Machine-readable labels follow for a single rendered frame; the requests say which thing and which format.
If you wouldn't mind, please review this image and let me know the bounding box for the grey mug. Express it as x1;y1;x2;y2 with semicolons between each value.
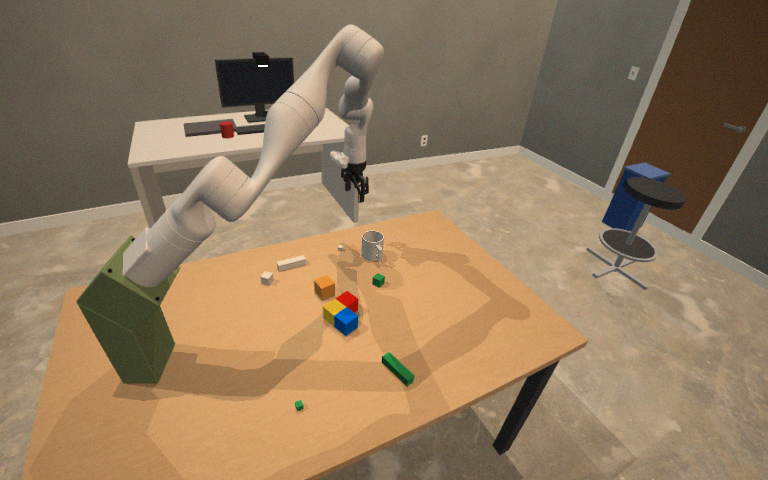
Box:
361;230;384;261

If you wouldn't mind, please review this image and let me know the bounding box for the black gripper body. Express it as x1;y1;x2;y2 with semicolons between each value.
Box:
345;161;366;184

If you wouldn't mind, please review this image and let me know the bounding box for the blue cube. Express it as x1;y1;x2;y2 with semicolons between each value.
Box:
334;307;358;336

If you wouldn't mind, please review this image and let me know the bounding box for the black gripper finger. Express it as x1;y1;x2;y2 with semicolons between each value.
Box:
351;175;369;203
341;169;351;191

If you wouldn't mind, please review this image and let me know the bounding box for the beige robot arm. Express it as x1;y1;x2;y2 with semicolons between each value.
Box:
122;24;384;287

